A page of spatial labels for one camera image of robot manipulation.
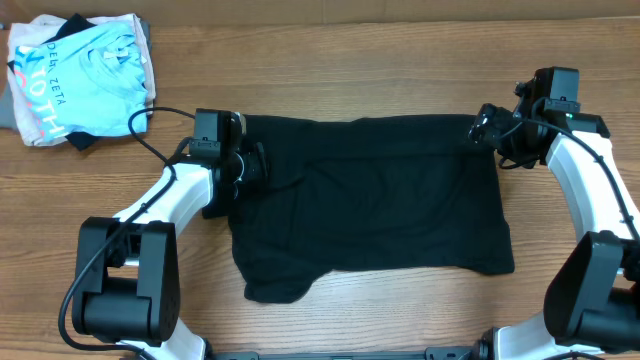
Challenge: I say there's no black polo shirt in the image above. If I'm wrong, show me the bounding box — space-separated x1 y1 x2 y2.
204 114 515 303

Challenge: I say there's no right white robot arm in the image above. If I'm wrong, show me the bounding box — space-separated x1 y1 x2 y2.
469 104 639 359

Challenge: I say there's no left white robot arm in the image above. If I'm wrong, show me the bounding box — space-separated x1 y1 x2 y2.
58 138 268 359

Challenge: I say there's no light blue printed t-shirt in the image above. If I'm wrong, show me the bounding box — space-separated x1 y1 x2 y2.
14 22 148 142

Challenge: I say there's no grey folded garment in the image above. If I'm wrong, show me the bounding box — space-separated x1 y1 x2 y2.
0 83 18 131

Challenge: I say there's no beige folded garment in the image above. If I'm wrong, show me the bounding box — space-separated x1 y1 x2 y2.
3 13 156 146

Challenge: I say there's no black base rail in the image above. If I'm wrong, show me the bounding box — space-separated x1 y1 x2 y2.
205 346 473 360

